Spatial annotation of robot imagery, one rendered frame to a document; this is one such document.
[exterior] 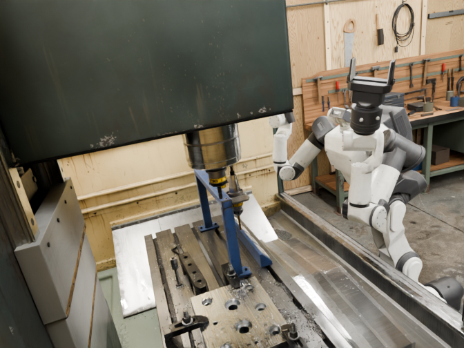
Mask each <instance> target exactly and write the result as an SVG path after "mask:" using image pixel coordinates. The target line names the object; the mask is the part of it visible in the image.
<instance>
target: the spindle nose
mask: <svg viewBox="0 0 464 348"><path fill-rule="evenodd" d="M182 141H183V145H184V152H185V156H186V161H187V162H188V166H189V167H190V168H192V169H195V170H200V171H207V170H215V169H219V168H224V167H228V166H231V165H233V164H235V163H237V162H239V161H240V159H241V158H242V156H241V152H242V150H241V145H240V135H239V129H238V123H236V124H230V125H227V126H221V127H217V128H210V129H206V130H200V131H196V132H192V133H186V134H182Z"/></svg>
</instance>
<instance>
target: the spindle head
mask: <svg viewBox="0 0 464 348"><path fill-rule="evenodd" d="M292 109H294V103H293V86H292V76H291V59H290V49H289V31H288V22H287V5H286V0H0V120H1V123H2V126H3V129H4V131H5V133H6V137H7V139H8V142H9V145H10V147H11V150H12V153H13V155H14V158H15V160H16V161H17V163H19V167H22V166H29V165H33V164H39V163H43V162H49V161H53V160H60V159H63V158H67V157H73V156H77V155H83V154H87V153H94V152H97V151H104V150H108V149H112V148H118V147H122V146H128V145H131V144H138V143H142V142H148V141H152V140H156V139H162V138H166V137H172V136H176V135H182V134H186V133H192V132H196V131H203V130H206V129H210V128H217V127H221V126H227V125H230V124H236V123H240V122H247V121H251V120H255V119H261V118H265V117H271V116H275V115H281V114H285V113H291V112H293V110H292Z"/></svg>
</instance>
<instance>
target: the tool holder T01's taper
mask: <svg viewBox="0 0 464 348"><path fill-rule="evenodd" d="M240 191H241V190H240V185H239V183H238V179H237V176H236V174H235V175H230V174H229V193H239V192H240Z"/></svg>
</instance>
